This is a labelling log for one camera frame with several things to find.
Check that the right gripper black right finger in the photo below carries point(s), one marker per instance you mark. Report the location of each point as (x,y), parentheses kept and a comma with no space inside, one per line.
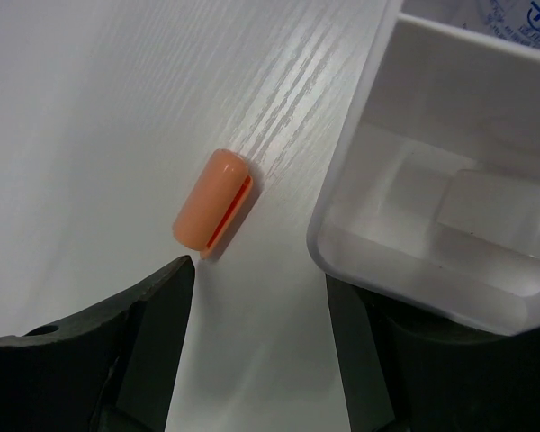
(406,369)

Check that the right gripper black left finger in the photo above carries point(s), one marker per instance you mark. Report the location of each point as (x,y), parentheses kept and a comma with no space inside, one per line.
(109,367)

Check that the white tape roll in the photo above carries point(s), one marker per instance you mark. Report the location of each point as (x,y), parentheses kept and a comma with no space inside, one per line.
(500,209)

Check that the orange eraser piece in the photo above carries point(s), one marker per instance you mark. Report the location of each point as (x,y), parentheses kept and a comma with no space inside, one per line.
(217,196)

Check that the blue-cap glue tube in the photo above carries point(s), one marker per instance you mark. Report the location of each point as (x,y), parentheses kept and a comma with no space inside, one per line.
(515,21)

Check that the white divided organizer box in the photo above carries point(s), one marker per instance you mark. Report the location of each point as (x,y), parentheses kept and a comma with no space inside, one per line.
(436,96)

